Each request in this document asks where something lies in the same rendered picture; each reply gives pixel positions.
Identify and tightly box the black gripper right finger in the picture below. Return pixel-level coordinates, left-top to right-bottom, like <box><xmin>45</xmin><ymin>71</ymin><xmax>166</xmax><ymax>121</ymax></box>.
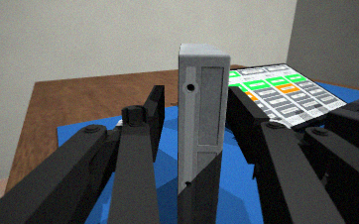
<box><xmin>226</xmin><ymin>86</ymin><xmax>359</xmax><ymax>224</ymax></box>

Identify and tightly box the blue flat mat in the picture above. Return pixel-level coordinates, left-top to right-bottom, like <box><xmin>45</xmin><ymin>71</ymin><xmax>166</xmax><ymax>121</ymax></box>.
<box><xmin>58</xmin><ymin>82</ymin><xmax>359</xmax><ymax>224</ymax></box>

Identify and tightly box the dark grey drive dock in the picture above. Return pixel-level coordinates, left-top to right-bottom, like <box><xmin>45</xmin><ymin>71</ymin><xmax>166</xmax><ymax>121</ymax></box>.
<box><xmin>323</xmin><ymin>99</ymin><xmax>359</xmax><ymax>148</ymax></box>

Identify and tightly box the grey hard drive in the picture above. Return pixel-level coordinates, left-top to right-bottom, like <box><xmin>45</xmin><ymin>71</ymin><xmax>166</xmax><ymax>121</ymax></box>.
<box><xmin>178</xmin><ymin>44</ymin><xmax>231</xmax><ymax>224</ymax></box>

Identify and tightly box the status display screen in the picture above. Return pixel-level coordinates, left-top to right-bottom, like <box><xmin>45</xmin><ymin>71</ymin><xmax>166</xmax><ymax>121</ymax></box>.
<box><xmin>229</xmin><ymin>63</ymin><xmax>348</xmax><ymax>132</ymax></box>

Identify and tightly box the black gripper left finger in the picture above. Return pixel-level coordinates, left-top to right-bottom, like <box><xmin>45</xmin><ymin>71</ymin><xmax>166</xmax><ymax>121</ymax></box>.
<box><xmin>0</xmin><ymin>85</ymin><xmax>165</xmax><ymax>224</ymax></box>

